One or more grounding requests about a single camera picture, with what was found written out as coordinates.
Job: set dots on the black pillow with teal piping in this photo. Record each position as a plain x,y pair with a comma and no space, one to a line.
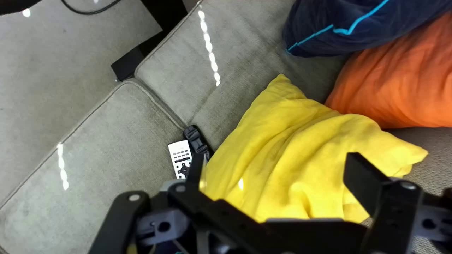
336,28

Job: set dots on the orange throw pillow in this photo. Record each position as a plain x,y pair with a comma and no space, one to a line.
403,84

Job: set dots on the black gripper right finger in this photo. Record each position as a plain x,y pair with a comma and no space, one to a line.
392,204

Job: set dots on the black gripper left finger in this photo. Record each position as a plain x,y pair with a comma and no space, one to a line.
118,228

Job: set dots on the grey fabric sofa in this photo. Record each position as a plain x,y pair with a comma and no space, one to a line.
206,73

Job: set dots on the yellow throw pillow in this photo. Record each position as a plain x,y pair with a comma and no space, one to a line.
286,159

